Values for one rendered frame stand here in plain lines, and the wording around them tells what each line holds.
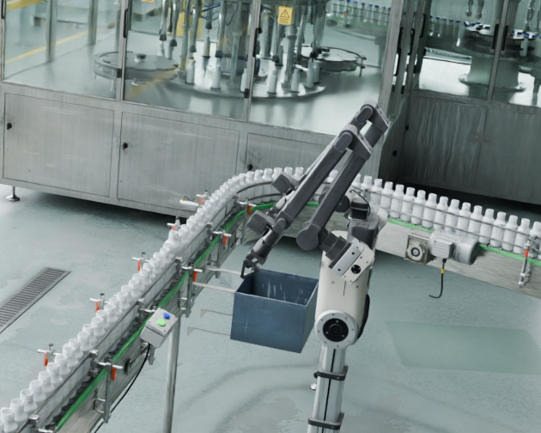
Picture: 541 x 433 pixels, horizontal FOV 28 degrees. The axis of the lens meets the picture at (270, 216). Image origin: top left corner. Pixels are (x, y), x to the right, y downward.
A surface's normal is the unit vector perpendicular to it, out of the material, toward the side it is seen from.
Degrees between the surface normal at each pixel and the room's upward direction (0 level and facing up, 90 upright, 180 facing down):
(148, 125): 90
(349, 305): 101
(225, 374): 0
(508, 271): 90
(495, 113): 90
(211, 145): 90
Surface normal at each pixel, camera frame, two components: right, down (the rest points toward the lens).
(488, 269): -0.51, 0.23
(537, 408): 0.11, -0.94
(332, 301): -0.22, 0.47
